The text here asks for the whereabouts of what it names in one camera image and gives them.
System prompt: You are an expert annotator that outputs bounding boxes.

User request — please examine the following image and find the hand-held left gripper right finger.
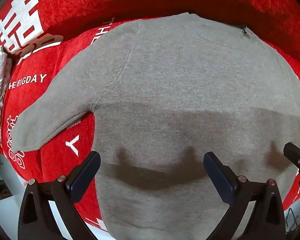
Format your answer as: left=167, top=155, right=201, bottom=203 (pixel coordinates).
left=203, top=152, right=287, bottom=240

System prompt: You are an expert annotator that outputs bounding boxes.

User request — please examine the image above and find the red towel white lettering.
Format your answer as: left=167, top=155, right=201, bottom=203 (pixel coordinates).
left=0, top=0, right=300, bottom=58

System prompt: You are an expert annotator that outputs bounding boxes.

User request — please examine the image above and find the red printed blanket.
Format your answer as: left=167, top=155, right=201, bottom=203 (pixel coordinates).
left=0, top=17, right=300, bottom=233

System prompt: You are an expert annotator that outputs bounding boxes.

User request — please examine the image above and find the grey knit sweater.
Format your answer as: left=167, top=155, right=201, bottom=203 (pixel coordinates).
left=11, top=12, right=300, bottom=240

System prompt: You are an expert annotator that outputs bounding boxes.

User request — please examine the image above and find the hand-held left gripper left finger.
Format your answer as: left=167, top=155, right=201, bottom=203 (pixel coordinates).
left=18, top=151, right=102, bottom=240

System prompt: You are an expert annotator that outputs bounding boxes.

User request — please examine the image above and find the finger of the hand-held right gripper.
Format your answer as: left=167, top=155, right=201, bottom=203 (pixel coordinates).
left=283, top=142, right=300, bottom=193

